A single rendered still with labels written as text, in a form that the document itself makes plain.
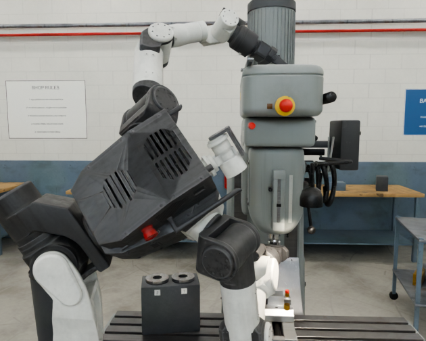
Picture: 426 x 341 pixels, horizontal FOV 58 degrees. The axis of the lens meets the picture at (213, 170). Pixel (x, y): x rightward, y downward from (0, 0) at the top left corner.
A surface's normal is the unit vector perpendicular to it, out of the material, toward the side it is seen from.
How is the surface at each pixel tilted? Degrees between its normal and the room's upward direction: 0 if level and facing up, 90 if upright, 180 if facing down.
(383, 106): 90
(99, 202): 74
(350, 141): 90
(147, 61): 55
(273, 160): 90
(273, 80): 90
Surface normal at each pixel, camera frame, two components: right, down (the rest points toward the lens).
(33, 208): 0.17, 0.11
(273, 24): -0.05, 0.11
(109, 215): -0.33, -0.17
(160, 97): 0.66, -0.40
